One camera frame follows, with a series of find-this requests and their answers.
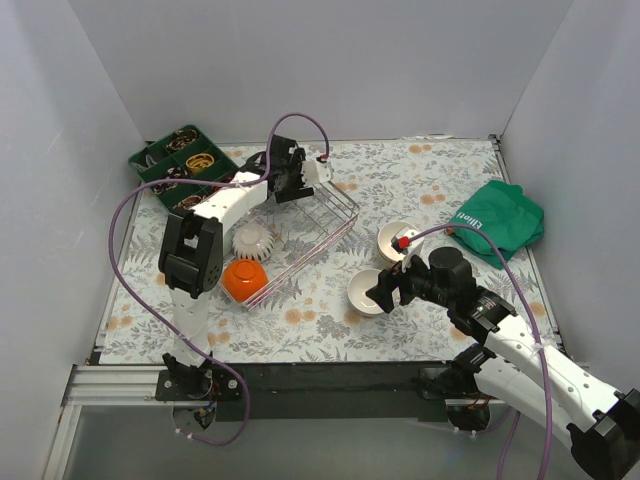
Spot beige floral bowl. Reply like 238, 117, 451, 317
377, 221, 418, 264

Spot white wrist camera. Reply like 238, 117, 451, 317
391, 227, 424, 272
301, 157, 333, 187

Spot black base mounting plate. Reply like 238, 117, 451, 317
154, 361, 489, 428

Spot white round bowl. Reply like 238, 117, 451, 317
347, 269, 384, 317

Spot orange bowl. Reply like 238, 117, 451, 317
221, 259, 269, 302

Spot pale green rimmed bowl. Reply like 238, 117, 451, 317
379, 252, 404, 266

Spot brown patterned rolled tie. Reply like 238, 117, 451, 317
165, 128, 200, 153

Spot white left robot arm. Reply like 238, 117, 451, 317
159, 135, 330, 400

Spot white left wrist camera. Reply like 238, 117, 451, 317
301, 157, 333, 187

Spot white black striped bowl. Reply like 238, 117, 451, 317
232, 222, 274, 262

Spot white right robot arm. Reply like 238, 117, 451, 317
366, 247, 639, 479

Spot green divided organizer tray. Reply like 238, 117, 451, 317
128, 124, 238, 210

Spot pink rose rolled tie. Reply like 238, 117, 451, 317
173, 194, 203, 210

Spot aluminium frame rail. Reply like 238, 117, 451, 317
42, 363, 166, 480

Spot yellow rolled tie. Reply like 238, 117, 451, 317
185, 152, 215, 175

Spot black white floral tie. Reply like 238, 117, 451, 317
151, 167, 189, 195

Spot wire dish rack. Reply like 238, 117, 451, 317
228, 182, 360, 311

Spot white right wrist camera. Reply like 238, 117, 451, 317
391, 227, 424, 272

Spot green cloth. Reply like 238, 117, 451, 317
449, 180, 545, 261

